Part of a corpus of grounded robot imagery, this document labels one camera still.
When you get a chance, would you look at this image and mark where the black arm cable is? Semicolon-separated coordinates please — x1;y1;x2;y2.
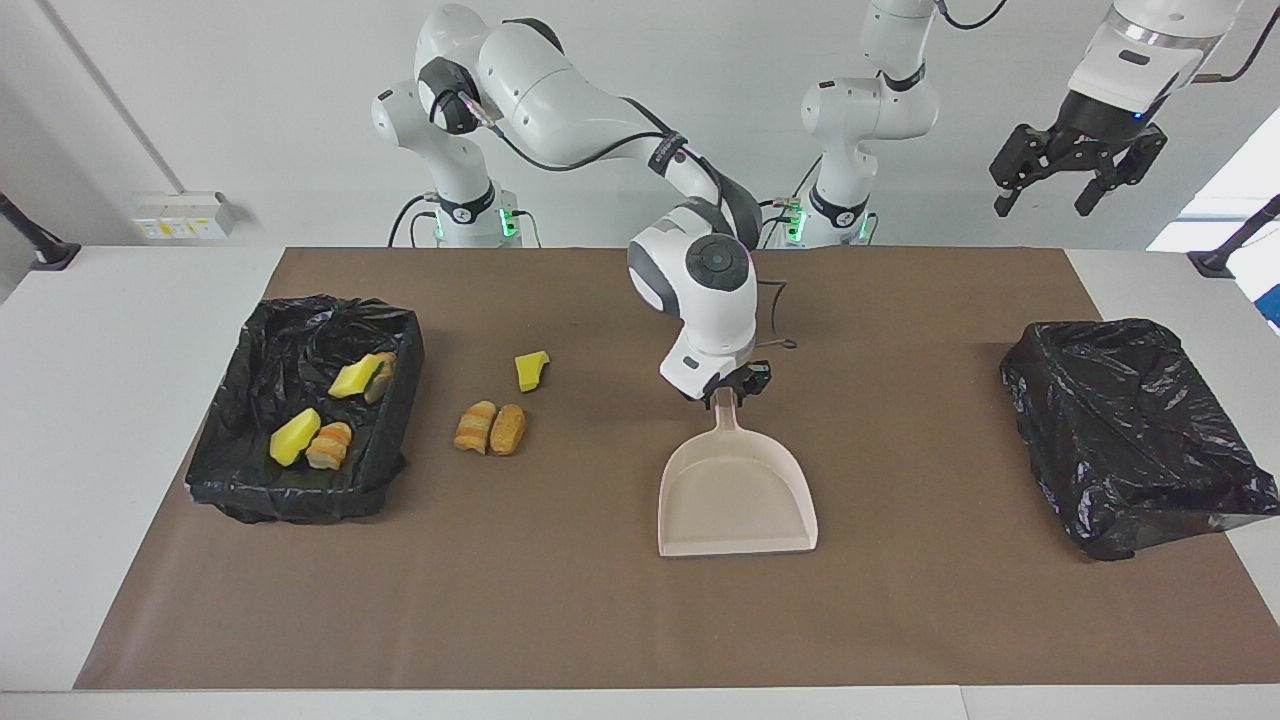
938;0;1253;84
455;90;799;351

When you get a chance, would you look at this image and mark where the black bag lined bin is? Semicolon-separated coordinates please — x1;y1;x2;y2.
1000;318;1280;561
185;293;426;525

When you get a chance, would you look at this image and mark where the white wall conduit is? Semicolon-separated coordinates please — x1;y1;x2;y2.
36;0;187;196

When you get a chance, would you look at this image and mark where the large yellow sponge piece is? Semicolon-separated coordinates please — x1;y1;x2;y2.
268;407;323;468

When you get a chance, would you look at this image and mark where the striped toy croissant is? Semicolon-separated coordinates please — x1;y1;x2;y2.
454;400;498;455

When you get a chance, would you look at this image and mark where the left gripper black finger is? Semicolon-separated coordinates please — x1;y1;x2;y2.
1075;128;1169;216
990;124;1051;216

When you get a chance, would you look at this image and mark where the green and yellow sponge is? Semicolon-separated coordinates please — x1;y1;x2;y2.
328;352;386;399

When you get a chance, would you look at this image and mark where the black camera stand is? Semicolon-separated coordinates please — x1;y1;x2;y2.
0;192;81;272
1188;195;1280;279

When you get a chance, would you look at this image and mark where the white wall socket box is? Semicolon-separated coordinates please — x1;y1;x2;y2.
132;191;238;241

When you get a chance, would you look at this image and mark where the pink plastic dustpan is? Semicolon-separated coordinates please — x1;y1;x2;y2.
657;388;819;558

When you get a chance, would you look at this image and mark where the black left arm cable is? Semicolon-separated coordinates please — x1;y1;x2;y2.
938;0;1253;84

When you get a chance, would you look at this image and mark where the brown table mat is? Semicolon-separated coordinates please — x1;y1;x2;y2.
75;247;1280;691

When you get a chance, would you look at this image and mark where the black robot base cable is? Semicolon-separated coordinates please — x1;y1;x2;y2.
388;195;441;248

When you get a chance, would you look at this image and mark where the brown toy bread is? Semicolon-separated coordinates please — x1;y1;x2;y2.
489;403;528;457

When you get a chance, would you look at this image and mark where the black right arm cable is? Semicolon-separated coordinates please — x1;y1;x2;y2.
455;90;799;351

